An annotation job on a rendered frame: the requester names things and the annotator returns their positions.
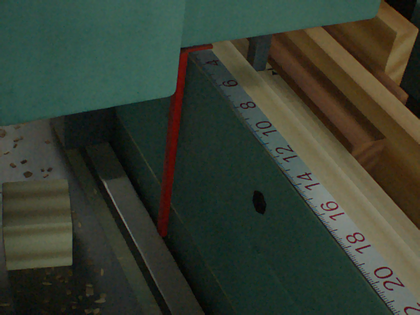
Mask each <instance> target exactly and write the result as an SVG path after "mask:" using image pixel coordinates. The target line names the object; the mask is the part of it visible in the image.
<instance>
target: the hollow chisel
mask: <svg viewBox="0 0 420 315"><path fill-rule="evenodd" d="M272 36H273V34H267V35H262V36H254V37H250V42H249V48H248V52H247V59H246V61H247V62H248V63H249V64H250V65H251V66H252V67H253V68H254V70H255V71H256V72H258V71H265V70H266V64H267V60H268V54H269V48H270V45H271V39H272Z"/></svg>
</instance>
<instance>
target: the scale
mask: <svg viewBox="0 0 420 315"><path fill-rule="evenodd" d="M189 54H190V56H191V57H192V58H193V59H194V61H195V62H196V63H197V65H198V66H199V67H200V68H201V70H202V71H203V73H204V74H205V75H206V76H207V77H208V79H209V80H210V81H211V82H212V84H213V85H214V87H215V88H216V89H217V90H218V91H219V93H220V94H221V96H222V97H223V98H224V99H225V100H226V102H227V103H228V104H229V105H230V107H231V108H232V110H233V111H234V112H235V113H236V114H237V116H238V117H239V118H240V120H241V121H242V122H243V123H244V125H245V126H246V127H247V128H248V130H249V131H250V132H251V134H252V135H253V136H254V137H255V139H256V140H257V142H258V143H259V144H260V145H261V147H262V148H263V149H264V150H265V151H266V153H267V154H268V156H269V157H270V158H271V159H272V161H273V162H274V163H275V165H276V166H277V167H278V168H279V170H280V171H281V172H282V173H283V174H284V176H285V177H286V179H287V180H288V181H289V182H290V183H291V185H292V186H293V188H294V189H295V190H296V191H297V193H298V194H299V195H300V196H301V197H302V199H303V200H304V202H305V203H306V204H307V205H308V207H309V208H310V209H311V211H312V212H313V213H314V214H315V216H316V217H317V218H318V219H319V221H320V222H321V223H322V225H323V226H324V227H325V228H326V230H327V231H328V232H329V234H330V235H331V236H332V237H333V239H334V240H335V241H336V242H337V244H338V245H339V246H340V248H341V249H342V250H343V251H344V253H345V254H346V256H347V257H348V258H349V259H350V260H351V262H352V263H353V264H354V265H355V267H356V268H357V270H358V271H359V272H360V273H361V274H362V276H363V277H364V278H365V280H366V281H367V282H368V283H369V285H370V286H371V287H372V288H373V290H374V291H375V292H376V294H377V295H378V296H379V297H380V299H381V300H382V302H383V303H384V304H385V305H386V306H387V308H388V309H389V310H390V311H391V313H392V314H393V315H420V302H419V301H418V300H417V299H416V298H415V296H414V295H413V294H412V292H411V291H410V290H409V289H408V288H407V287H406V285H405V284H404V283H403V282H402V281H401V280H400V278H399V277H398V275H397V274H396V273H395V272H394V271H393V270H392V269H391V267H390V266H389V264H388V263H387V262H386V261H385V260H384V259H383V257H382V256H381V255H380V254H379V253H378V252H377V250H376V249H375V248H374V246H373V245H372V244H371V243H370V242H369V241H368V239H367V238H366V237H365V235H364V234H363V233H362V232H361V231H360V230H359V228H358V227H357V226H356V225H355V224H354V223H353V221H352V220H351V219H350V217H349V216H348V215H347V214H346V213H345V212H344V210H343V209H342V208H341V206H340V205H339V204H338V203H337V202H336V200H335V199H334V198H333V197H332V196H331V195H330V193H329V192H328V191H327V189H326V188H325V187H324V186H323V185H322V184H321V182H320V181H319V180H318V178H317V177H316V176H315V175H314V174H313V173H312V171H311V170H310V169H309V168H308V167H307V166H306V164H305V163H304V162H303V160H302V159H301V158H300V157H299V156H298V154H297V153H296V152H295V151H294V149H293V148H292V147H291V146H290V145H289V144H288V142H287V141H286V140H285V139H284V138H283V136H282V135H281V134H280V133H279V131H278V130H277V129H276V128H275V127H274V125H273V124H272V123H271V122H270V120H269V119H268V118H267V117H266V116H265V114H264V113H263V112H262V111H261V110H260V109H259V107H258V106H257V105H256V103H255V102H254V101H253V100H252V99H251V98H250V96H249V95H248V94H247V92H246V91H245V90H244V89H243V88H242V87H241V85H240V84H239V83H238V82H237V81H236V79H235V78H234V77H233V75H232V74H231V73H230V72H229V71H228V70H227V68H226V67H225V66H224V64H223V63H222V62H221V61H220V60H219V59H218V57H217V56H216V55H215V54H214V53H213V52H212V50H211V49H206V50H201V51H194V52H189Z"/></svg>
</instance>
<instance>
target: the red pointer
mask: <svg viewBox="0 0 420 315"><path fill-rule="evenodd" d="M212 48H213V45H212V44H203V45H199V46H191V47H181V48H180V55H179V66H178V72H177V83H176V91H175V92H174V94H173V95H171V101H170V107H169V119H168V125H167V137H166V149H165V155H164V167H163V174H162V185H161V197H160V203H159V215H158V222H157V231H158V233H159V235H160V236H161V237H164V236H166V235H167V231H168V221H169V210H170V205H171V194H172V188H173V178H174V168H175V162H176V152H177V146H178V136H179V125H180V120H181V109H182V103H183V93H184V83H185V77H186V67H187V61H188V53H189V52H194V51H201V50H206V49H212Z"/></svg>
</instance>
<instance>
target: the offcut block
mask: <svg viewBox="0 0 420 315"><path fill-rule="evenodd" d="M2 233H3V241H4V253H5V261H6V269H7V270H16V269H27V268H29V269H31V268H46V267H55V266H70V265H72V264H73V219H72V212H71V200H70V193H69V181H68V179H53V180H40V181H17V182H4V183H3V184H2Z"/></svg>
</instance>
